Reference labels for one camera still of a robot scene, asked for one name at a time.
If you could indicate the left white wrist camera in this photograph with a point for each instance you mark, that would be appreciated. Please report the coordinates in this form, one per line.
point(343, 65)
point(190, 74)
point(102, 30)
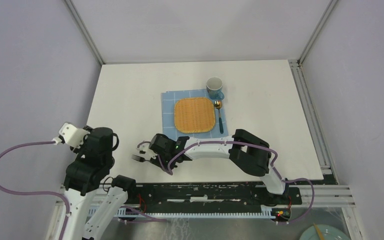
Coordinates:
point(70, 135)

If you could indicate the black metal fork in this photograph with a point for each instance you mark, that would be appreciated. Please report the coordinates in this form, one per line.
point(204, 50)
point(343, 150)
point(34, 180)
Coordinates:
point(139, 158)

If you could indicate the gold spoon teal handle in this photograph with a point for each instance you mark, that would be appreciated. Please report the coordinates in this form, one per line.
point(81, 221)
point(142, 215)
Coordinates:
point(218, 105)

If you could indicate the wooden chopstick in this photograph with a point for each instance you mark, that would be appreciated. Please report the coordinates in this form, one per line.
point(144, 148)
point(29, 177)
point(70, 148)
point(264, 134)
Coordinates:
point(318, 232)

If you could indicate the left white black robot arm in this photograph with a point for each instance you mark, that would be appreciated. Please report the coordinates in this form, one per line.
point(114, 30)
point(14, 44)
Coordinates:
point(81, 184)

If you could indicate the light blue cable duct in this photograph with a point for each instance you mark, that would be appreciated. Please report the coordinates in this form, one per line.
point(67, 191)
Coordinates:
point(265, 213)

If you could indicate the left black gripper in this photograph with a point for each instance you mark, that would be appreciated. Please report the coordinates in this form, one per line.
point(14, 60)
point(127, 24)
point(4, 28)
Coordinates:
point(82, 149)

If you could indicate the white blue mug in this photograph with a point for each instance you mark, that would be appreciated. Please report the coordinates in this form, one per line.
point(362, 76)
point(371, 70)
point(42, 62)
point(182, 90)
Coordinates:
point(214, 87)

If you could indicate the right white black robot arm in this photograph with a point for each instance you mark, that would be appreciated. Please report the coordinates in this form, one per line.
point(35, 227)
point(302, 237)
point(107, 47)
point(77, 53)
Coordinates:
point(249, 153)

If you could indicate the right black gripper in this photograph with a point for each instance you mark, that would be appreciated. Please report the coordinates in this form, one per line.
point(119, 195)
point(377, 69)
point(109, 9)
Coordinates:
point(156, 161)

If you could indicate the green plate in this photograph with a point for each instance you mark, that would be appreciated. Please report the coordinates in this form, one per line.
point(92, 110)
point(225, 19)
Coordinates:
point(328, 232)

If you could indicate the woven bamboo placemat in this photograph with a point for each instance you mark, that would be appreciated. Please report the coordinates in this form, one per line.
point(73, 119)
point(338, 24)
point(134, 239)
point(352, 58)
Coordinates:
point(194, 115)

